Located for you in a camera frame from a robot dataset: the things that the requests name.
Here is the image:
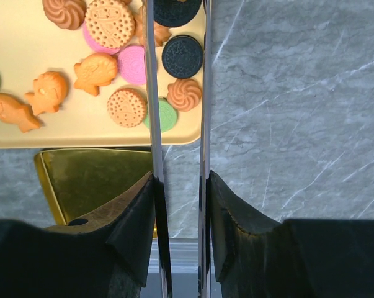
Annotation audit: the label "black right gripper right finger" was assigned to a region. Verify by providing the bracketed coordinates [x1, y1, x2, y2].
[205, 169, 287, 298]

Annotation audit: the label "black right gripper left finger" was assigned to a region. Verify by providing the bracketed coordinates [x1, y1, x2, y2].
[47, 171, 155, 297]

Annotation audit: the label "gold tin lid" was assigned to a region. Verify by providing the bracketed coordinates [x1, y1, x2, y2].
[34, 148, 152, 225]

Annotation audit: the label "orange fish cookie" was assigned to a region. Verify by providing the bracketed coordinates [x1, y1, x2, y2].
[73, 53, 118, 96]
[24, 71, 68, 116]
[0, 93, 42, 133]

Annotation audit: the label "metal serving tongs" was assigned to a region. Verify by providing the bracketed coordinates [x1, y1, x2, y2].
[143, 1, 212, 297]

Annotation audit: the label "black sandwich cookie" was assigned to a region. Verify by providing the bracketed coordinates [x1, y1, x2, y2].
[153, 0, 202, 28]
[161, 34, 203, 79]

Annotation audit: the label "green sandwich cookie right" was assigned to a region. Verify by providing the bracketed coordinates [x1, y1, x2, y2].
[159, 97, 178, 133]

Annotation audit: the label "dotted sandwich cookie right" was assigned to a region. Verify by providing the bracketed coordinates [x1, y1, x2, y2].
[107, 88, 148, 128]

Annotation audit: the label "small swirl cookie right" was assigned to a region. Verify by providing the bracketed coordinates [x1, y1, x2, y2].
[166, 79, 202, 112]

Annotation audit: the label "pink sandwich cookie lower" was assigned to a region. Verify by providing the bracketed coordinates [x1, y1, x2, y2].
[118, 45, 146, 85]

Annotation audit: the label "pink sandwich cookie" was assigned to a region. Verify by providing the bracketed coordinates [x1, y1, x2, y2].
[118, 45, 146, 85]
[82, 22, 121, 55]

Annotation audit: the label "pink sandwich cookie upper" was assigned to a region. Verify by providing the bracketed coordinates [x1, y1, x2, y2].
[82, 22, 121, 55]

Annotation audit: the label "tan flower cookie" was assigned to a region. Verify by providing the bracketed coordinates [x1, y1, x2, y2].
[133, 6, 172, 47]

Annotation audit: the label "large dotted sandwich cookie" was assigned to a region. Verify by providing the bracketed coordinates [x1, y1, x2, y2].
[85, 0, 135, 49]

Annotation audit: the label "yellow plastic tray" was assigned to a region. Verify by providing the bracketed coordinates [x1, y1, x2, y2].
[0, 1, 206, 148]

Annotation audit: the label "brown swirl cookie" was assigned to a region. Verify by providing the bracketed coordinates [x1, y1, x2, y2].
[42, 0, 87, 30]

